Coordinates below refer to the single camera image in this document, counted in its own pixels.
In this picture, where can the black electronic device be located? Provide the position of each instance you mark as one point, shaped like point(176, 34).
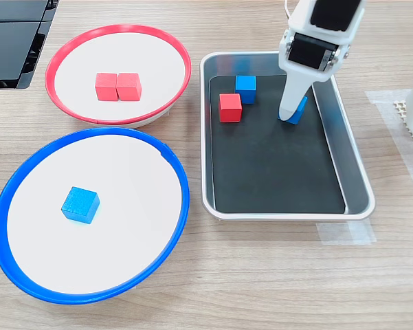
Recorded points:
point(10, 48)

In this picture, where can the red-rimmed white plate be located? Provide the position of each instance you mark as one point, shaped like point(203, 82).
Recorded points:
point(151, 51)

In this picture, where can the clear tape strip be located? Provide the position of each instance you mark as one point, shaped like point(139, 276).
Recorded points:
point(347, 233)
point(391, 103)

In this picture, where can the blue-rimmed white plate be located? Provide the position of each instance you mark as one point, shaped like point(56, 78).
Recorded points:
point(130, 206)

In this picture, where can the blue cube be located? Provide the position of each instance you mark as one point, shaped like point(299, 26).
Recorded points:
point(300, 111)
point(245, 87)
point(79, 205)

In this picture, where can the pale perforated plate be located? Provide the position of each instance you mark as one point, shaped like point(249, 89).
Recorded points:
point(400, 106)

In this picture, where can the red cube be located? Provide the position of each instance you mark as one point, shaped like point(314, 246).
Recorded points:
point(230, 107)
point(128, 86)
point(106, 86)

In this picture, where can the steel tray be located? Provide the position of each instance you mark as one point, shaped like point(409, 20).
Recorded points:
point(355, 189)

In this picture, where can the black mat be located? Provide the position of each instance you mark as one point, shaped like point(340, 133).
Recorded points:
point(261, 185)

